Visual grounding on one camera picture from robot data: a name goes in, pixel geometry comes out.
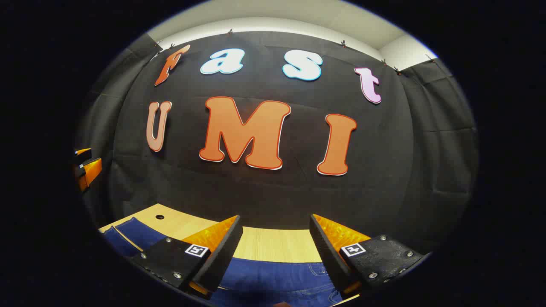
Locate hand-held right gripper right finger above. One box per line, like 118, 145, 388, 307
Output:
309, 214, 430, 300

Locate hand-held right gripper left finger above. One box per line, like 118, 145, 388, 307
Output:
128, 215, 244, 299

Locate blue denim jeans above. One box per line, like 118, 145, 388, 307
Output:
102, 217, 348, 307

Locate black backdrop cloth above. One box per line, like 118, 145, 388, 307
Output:
75, 30, 479, 256

